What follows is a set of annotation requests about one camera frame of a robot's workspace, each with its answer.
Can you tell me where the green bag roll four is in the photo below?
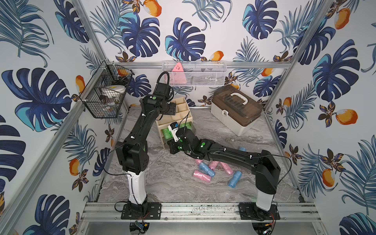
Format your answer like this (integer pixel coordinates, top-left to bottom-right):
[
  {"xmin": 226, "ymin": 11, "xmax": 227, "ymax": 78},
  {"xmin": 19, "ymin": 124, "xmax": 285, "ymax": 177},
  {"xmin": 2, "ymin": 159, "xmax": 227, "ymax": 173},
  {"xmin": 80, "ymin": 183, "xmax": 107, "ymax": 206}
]
[{"xmin": 180, "ymin": 122, "xmax": 192, "ymax": 130}]

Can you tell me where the green bag roll three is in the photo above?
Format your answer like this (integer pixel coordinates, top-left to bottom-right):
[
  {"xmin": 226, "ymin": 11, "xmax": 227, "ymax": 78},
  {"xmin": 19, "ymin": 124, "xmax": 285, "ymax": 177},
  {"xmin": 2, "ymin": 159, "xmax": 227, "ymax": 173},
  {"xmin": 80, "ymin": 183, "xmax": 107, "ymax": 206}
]
[{"xmin": 162, "ymin": 128, "xmax": 173, "ymax": 141}]

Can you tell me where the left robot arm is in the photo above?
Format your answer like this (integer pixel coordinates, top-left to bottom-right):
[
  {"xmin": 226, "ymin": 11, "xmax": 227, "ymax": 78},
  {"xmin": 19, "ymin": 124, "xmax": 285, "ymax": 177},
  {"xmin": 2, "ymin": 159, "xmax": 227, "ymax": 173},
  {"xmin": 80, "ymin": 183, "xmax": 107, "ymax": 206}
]
[{"xmin": 116, "ymin": 83, "xmax": 176, "ymax": 205}]

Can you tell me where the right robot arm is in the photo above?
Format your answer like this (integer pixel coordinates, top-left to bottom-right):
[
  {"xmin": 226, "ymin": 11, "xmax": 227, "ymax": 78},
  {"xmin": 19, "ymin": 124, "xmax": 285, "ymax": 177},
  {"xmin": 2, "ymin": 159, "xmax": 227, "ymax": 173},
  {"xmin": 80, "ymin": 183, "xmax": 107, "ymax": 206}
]
[{"xmin": 167, "ymin": 122, "xmax": 281, "ymax": 211}]

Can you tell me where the beige drawer organizer cabinet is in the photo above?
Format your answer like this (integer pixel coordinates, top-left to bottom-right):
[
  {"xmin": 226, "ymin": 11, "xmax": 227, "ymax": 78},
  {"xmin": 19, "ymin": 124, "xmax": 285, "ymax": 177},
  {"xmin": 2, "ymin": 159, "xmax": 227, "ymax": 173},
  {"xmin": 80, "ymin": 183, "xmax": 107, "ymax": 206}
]
[{"xmin": 155, "ymin": 98, "xmax": 193, "ymax": 149}]

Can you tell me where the pink bag roll one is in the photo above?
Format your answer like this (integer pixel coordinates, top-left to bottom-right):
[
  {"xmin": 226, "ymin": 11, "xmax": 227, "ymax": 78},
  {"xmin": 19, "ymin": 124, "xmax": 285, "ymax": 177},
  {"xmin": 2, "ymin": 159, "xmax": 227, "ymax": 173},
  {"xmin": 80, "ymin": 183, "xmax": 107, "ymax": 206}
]
[{"xmin": 195, "ymin": 159, "xmax": 203, "ymax": 165}]

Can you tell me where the pink triangle item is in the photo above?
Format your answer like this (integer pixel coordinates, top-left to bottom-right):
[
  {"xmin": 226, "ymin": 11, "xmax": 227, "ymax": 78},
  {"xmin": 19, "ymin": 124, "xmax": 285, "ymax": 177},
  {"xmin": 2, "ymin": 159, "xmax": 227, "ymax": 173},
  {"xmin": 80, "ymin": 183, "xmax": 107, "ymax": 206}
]
[{"xmin": 170, "ymin": 62, "xmax": 187, "ymax": 85}]

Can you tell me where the blue bag roll one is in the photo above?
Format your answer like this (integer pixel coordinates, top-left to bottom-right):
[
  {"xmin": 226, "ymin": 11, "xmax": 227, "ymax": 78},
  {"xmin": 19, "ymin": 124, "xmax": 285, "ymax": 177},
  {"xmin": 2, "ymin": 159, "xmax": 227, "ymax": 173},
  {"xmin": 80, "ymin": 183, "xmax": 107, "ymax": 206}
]
[{"xmin": 199, "ymin": 162, "xmax": 215, "ymax": 177}]

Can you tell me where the pink bag roll two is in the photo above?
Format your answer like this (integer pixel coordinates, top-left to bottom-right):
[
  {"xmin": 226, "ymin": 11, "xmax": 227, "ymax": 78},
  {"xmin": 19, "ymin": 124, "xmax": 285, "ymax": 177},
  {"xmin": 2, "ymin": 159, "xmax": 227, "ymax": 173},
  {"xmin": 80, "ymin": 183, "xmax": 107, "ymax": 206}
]
[{"xmin": 209, "ymin": 161, "xmax": 219, "ymax": 170}]

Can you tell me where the pink bag roll four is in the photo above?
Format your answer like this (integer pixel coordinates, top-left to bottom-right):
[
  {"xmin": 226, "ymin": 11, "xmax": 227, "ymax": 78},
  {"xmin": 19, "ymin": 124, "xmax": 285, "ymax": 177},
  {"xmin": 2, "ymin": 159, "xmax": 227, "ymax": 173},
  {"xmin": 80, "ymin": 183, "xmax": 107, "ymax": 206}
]
[{"xmin": 193, "ymin": 170, "xmax": 212, "ymax": 183}]

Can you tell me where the pink bag roll three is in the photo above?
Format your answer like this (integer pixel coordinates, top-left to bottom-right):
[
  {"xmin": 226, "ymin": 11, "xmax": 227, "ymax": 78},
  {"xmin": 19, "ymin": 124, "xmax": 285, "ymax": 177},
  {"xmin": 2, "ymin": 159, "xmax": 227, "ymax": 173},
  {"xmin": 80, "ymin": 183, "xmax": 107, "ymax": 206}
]
[{"xmin": 220, "ymin": 162, "xmax": 234, "ymax": 175}]

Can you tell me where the brown lid storage box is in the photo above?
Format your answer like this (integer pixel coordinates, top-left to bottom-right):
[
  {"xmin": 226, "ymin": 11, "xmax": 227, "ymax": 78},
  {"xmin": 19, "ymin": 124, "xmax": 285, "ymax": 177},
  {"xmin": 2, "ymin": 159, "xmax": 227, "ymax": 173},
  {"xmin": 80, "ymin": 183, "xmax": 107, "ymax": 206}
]
[{"xmin": 211, "ymin": 85, "xmax": 263, "ymax": 136}]

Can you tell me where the blue bag roll two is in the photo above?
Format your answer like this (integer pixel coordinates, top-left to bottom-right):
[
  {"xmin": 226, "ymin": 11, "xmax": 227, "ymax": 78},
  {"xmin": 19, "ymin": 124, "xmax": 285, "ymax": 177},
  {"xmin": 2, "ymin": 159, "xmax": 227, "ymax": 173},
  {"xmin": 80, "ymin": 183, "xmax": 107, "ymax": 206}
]
[{"xmin": 228, "ymin": 171, "xmax": 242, "ymax": 189}]

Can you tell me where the white mesh wall basket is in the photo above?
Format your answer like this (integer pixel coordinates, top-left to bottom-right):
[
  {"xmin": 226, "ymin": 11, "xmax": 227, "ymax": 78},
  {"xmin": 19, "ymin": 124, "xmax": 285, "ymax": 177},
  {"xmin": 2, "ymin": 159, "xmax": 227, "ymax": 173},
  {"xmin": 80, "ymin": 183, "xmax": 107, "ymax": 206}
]
[{"xmin": 162, "ymin": 61, "xmax": 227, "ymax": 87}]

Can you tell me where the black wire wall basket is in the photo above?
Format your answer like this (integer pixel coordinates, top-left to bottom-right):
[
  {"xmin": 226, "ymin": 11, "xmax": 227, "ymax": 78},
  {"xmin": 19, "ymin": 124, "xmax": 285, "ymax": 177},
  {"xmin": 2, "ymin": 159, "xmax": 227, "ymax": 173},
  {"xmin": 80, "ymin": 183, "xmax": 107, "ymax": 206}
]
[{"xmin": 79, "ymin": 61, "xmax": 134, "ymax": 119}]

